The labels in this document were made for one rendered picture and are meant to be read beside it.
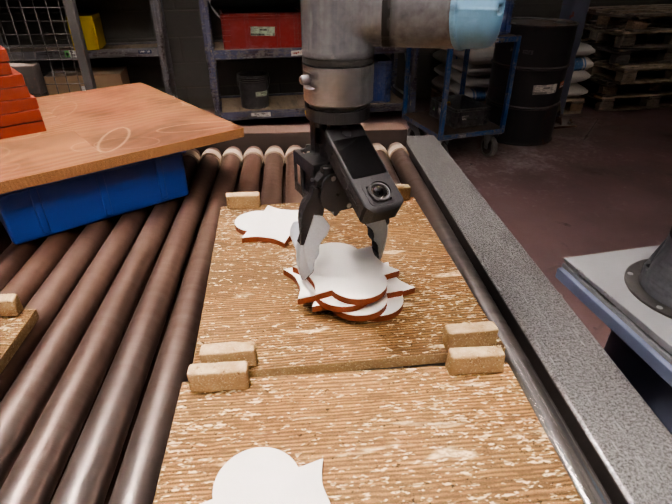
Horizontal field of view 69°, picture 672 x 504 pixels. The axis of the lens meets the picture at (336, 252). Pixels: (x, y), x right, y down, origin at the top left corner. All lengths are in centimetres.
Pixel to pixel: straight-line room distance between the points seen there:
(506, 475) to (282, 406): 21
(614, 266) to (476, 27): 52
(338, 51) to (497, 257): 43
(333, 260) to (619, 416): 36
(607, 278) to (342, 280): 44
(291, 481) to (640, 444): 34
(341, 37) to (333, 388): 35
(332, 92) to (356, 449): 34
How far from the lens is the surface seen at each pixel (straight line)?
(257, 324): 60
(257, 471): 45
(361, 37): 51
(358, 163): 51
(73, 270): 83
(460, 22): 50
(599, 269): 88
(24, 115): 105
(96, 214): 93
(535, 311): 70
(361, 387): 52
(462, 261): 76
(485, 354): 54
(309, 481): 44
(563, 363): 63
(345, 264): 63
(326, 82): 52
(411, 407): 51
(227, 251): 75
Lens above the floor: 132
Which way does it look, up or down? 31 degrees down
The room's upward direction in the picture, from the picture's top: straight up
